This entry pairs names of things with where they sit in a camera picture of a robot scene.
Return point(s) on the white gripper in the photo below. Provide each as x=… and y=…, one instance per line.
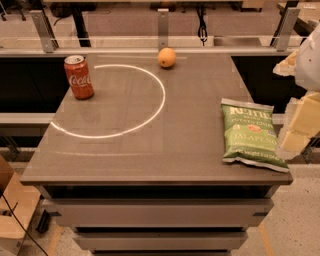
x=309, y=65

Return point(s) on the green jalapeno chip bag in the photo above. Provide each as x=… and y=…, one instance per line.
x=250, y=136

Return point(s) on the red coke can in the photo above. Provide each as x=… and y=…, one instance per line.
x=78, y=77

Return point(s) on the orange fruit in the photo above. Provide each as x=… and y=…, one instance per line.
x=166, y=57

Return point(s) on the grey drawer cabinet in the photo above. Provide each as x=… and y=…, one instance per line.
x=161, y=220

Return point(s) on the wooden box on floor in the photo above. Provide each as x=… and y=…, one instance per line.
x=17, y=206

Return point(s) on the metal bracket right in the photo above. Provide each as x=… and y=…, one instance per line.
x=282, y=39

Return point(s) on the metal bracket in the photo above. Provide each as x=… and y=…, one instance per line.
x=44, y=30
x=163, y=21
x=282, y=39

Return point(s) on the metal bracket middle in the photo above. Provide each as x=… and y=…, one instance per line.
x=163, y=21

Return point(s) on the metal bracket left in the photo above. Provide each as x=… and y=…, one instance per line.
x=44, y=30

